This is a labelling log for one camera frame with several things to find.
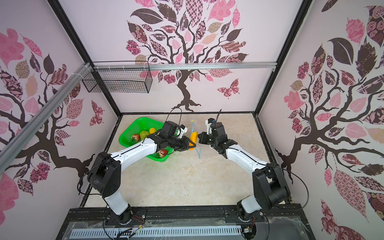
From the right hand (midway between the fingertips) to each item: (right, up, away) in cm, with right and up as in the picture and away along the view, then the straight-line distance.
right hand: (198, 133), depth 86 cm
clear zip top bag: (-2, +2, +3) cm, 4 cm away
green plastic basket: (-40, +6, +20) cm, 45 cm away
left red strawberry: (-43, -4, +14) cm, 46 cm away
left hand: (-3, -8, -3) cm, 9 cm away
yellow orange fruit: (-33, +1, +18) cm, 37 cm away
